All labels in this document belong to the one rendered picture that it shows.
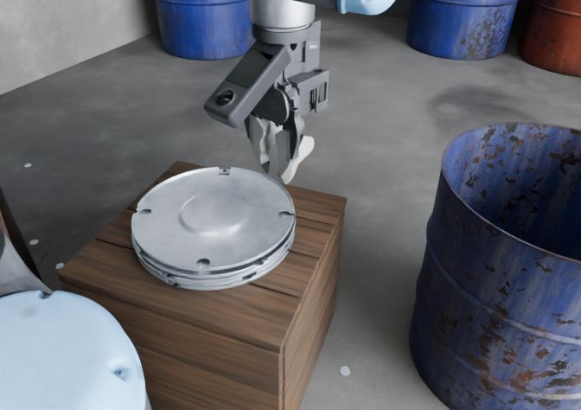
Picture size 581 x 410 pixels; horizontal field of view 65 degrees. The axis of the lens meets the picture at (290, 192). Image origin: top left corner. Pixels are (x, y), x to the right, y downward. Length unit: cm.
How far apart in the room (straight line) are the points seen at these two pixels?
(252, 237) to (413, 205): 85
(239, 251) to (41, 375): 50
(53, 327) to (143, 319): 49
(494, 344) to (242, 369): 42
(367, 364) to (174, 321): 50
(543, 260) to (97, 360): 59
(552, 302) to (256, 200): 51
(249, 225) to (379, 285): 54
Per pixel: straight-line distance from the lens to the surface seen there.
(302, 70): 60
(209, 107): 54
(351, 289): 123
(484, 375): 95
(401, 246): 138
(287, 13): 53
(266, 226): 81
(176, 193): 91
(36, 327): 32
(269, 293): 74
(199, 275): 73
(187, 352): 81
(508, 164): 109
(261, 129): 62
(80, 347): 31
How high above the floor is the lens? 91
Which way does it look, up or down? 36 degrees down
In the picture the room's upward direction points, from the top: 1 degrees clockwise
